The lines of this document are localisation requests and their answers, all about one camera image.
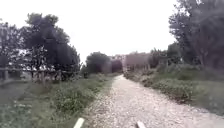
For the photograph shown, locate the round dark tree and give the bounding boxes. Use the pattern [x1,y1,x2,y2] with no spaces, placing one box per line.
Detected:
[85,51,112,75]

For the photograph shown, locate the pale brown building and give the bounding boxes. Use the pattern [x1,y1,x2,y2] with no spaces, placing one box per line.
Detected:
[107,51,155,73]

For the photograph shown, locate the pale gravel path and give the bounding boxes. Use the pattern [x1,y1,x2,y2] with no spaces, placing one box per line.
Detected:
[80,74,224,128]

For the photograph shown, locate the large dark tree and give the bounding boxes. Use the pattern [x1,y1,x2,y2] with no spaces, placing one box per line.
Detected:
[20,12,82,78]

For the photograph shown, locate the robot's own part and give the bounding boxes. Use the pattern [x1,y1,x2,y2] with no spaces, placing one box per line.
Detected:
[73,117,86,128]
[135,120,147,128]

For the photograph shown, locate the weedy grass verge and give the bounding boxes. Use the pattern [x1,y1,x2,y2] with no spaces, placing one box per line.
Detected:
[0,72,120,128]

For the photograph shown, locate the overgrown grass bank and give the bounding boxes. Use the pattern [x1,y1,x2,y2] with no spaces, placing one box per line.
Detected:
[123,63,224,117]

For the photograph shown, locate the wooden fence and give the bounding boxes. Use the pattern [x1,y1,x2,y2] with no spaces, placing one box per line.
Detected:
[0,67,78,85]

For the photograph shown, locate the tall trees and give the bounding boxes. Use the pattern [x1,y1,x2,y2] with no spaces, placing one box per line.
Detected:
[149,0,224,72]

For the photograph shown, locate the tree with thin foliage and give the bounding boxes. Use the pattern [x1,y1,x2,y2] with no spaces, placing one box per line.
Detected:
[0,20,25,73]

